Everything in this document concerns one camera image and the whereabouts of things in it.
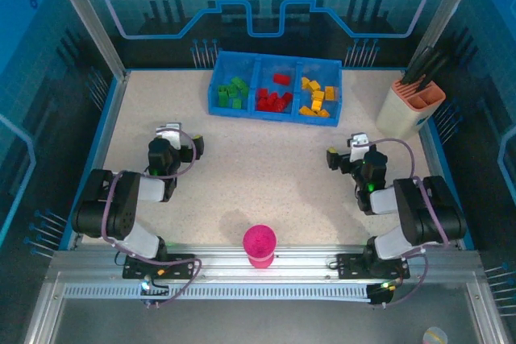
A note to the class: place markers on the green two-by-four lego brick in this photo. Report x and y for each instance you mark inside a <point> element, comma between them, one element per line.
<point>239,84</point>

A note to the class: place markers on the blue plastic storage bin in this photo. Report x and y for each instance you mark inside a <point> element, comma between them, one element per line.
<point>266,66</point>
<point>225,66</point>
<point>322,72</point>

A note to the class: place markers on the small green lego brick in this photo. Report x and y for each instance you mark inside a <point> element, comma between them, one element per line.
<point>237,104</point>

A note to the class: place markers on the small controller board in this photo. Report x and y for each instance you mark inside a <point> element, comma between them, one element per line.
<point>381,291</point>
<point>146,285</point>

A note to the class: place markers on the green two-by-three lego brick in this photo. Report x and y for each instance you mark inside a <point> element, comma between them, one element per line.
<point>233,92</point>

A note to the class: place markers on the aluminium frame rail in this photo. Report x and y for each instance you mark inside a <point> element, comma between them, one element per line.
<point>306,255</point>

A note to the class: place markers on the red two-by-four lego brick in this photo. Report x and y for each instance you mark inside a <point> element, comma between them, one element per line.
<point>282,79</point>
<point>275,103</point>

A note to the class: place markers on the magenta textured cup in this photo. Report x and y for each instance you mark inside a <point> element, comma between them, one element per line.
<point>260,241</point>

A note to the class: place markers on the aluminium frame post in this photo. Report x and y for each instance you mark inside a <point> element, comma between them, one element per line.
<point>86,17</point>
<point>441,17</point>

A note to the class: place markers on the green curved lego brick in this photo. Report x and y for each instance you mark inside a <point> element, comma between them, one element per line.
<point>244,94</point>

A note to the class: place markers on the red sloped lego brick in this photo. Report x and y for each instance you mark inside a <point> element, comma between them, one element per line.
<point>263,93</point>

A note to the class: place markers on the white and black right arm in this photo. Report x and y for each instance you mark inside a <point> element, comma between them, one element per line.
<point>423,211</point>

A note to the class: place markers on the pale round disc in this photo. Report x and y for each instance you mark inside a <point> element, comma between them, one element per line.
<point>435,336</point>

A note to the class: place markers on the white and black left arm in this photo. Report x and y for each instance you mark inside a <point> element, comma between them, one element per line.
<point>121,207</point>

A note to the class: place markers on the cream utensil holder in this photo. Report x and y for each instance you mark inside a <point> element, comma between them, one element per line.
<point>397,114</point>

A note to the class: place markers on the small red lego brick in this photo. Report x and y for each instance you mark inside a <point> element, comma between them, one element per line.
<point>263,105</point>

